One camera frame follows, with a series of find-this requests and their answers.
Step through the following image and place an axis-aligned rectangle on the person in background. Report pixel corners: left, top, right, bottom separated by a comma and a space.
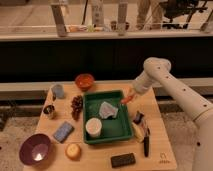
135, 0, 163, 30

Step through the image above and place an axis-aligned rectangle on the purple bowl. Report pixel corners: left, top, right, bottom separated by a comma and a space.
19, 133, 51, 166

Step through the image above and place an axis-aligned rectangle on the small metal can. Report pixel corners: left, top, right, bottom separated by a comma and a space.
43, 105, 56, 119

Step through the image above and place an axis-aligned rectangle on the dark grape bunch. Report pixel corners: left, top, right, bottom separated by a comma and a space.
71, 95, 83, 121

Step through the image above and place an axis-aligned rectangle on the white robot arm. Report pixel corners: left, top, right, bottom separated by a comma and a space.
128, 57, 213, 171

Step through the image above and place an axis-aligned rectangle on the crumpled grey cloth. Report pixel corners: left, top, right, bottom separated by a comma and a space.
99, 102, 118, 119

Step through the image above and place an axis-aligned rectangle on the white paper cup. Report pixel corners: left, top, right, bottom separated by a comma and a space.
86, 118, 102, 138

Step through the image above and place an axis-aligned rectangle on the green plastic tray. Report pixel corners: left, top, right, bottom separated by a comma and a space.
83, 90, 133, 145

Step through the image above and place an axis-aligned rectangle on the grey blue cup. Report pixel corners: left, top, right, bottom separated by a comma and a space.
51, 84, 65, 99

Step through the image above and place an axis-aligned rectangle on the blue sponge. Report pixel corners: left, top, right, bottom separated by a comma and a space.
53, 122, 74, 143

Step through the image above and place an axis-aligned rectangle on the orange bowl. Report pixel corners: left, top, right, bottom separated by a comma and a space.
75, 73, 94, 91

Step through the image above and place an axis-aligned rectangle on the black office chair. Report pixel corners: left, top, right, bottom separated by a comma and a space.
159, 0, 208, 29

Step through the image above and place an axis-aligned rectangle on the black rectangular block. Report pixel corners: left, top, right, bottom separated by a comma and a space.
111, 153, 136, 168

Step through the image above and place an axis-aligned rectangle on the yellow round fruit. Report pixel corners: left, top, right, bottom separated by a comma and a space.
65, 143, 81, 160

